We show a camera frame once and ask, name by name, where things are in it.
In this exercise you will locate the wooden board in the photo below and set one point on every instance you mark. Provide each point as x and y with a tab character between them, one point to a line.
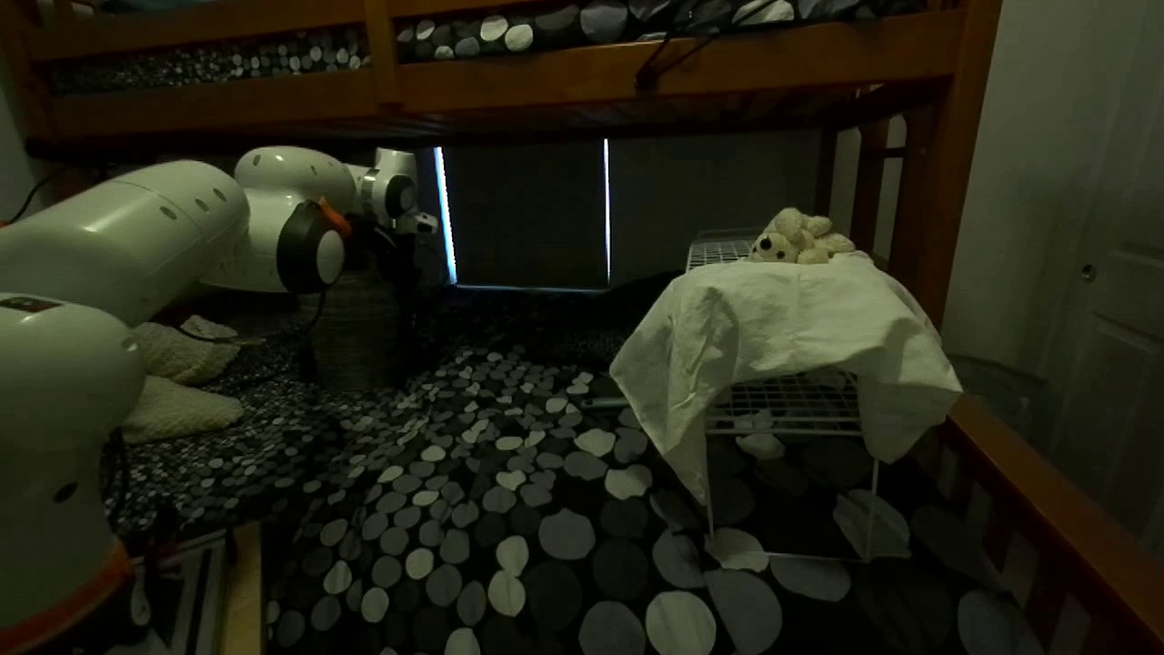
246	596

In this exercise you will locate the window with dark blinds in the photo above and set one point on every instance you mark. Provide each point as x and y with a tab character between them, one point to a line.
533	214

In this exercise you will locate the white bed pillow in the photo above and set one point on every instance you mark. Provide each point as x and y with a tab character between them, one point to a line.
182	405
182	348

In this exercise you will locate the wooden bunk bed frame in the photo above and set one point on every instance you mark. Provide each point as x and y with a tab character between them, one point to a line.
677	67

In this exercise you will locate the cream plush toy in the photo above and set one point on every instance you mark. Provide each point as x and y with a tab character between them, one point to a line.
796	233

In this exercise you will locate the white door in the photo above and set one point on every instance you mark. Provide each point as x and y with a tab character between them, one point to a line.
1113	340

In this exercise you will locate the white cloth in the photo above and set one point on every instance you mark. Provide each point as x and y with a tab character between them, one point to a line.
776	322

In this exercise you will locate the spotted bunk mattress cover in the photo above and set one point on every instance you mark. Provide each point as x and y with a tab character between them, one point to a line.
585	24

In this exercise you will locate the black duvet with grey spots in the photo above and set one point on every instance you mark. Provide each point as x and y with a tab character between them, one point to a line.
486	510

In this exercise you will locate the framed picture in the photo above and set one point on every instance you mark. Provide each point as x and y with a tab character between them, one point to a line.
182	603

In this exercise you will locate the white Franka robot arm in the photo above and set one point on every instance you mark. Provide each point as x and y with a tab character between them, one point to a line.
123	240

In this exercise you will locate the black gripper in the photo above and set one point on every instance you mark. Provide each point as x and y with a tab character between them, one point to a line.
411	248

